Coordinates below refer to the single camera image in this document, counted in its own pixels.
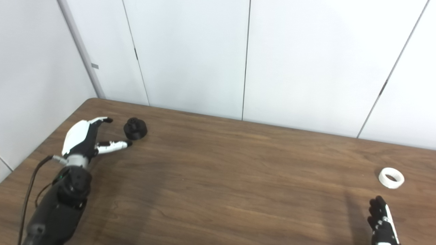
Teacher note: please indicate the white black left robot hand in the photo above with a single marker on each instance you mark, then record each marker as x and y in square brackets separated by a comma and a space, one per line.
[79, 139]

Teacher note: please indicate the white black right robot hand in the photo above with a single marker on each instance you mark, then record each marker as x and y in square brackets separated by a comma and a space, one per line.
[383, 228]

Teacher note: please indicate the grey wall corner trim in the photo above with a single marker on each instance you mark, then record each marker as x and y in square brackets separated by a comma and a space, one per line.
[81, 51]

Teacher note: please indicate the round black plastic part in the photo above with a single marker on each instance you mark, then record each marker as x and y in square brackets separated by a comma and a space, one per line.
[136, 131]

